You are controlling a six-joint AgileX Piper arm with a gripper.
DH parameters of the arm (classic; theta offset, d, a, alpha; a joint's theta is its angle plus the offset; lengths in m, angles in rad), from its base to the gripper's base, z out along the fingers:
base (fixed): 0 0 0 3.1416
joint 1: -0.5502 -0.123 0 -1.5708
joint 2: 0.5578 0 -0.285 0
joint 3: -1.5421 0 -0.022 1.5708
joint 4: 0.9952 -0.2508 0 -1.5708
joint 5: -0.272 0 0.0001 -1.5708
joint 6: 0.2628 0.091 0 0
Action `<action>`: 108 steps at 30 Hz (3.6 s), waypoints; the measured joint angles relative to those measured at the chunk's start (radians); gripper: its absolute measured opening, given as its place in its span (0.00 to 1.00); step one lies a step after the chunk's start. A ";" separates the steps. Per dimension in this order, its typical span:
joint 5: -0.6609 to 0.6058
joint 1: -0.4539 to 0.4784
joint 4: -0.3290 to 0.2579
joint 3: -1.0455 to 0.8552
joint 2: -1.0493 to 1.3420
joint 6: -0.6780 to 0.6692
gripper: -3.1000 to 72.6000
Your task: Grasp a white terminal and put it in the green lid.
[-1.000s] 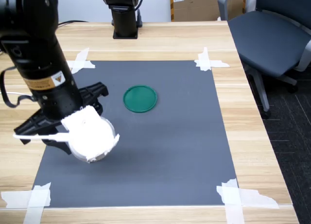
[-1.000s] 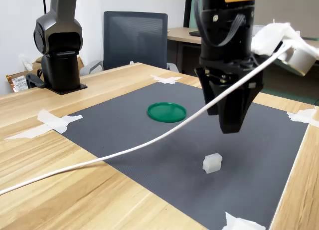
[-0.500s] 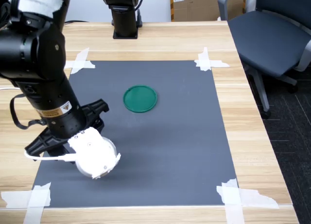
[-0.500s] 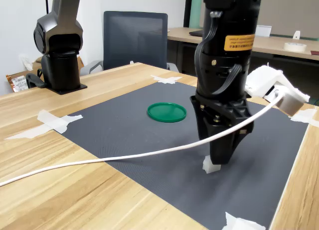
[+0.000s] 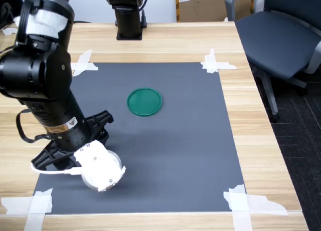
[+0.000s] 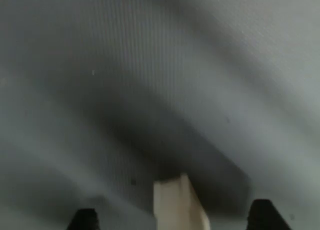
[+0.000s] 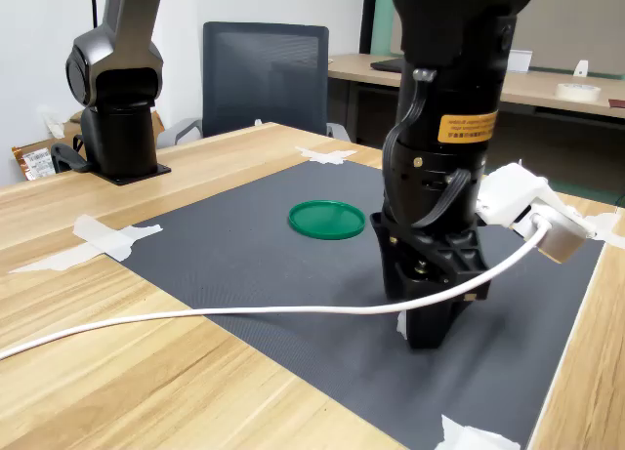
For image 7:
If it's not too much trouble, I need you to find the round green lid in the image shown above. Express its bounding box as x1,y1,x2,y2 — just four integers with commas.
287,199,366,241

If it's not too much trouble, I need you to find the black laptop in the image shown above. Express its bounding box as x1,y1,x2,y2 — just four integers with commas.
369,57,406,73

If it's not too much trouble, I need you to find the roll of masking tape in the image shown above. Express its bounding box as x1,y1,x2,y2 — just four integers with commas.
555,82,602,103

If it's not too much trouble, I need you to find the white camera cable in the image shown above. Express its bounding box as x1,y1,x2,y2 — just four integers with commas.
0,215,553,362

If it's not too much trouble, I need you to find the pale wooden desk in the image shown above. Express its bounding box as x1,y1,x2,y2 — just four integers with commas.
327,53,625,178

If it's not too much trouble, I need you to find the dark grey mat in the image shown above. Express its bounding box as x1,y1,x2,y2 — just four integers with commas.
119,159,606,450

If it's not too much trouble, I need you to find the crumpled white paper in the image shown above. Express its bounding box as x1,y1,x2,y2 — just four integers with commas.
37,105,65,140

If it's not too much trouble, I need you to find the brown cardboard box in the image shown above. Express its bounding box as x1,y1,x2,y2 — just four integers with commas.
12,110,166,182

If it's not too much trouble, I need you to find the grey-blue office chair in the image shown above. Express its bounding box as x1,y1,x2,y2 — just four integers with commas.
174,20,353,146

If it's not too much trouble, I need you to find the grey partition with green edge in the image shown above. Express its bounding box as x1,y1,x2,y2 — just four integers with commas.
361,0,625,80

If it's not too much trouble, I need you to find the white tape piece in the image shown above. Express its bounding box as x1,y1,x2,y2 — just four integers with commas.
583,211,625,250
8,214,164,275
295,145,358,167
434,414,521,450

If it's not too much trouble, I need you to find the silver desk stand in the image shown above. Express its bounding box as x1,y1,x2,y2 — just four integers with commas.
506,49,533,74

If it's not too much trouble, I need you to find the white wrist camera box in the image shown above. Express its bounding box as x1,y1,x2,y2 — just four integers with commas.
476,162,598,265

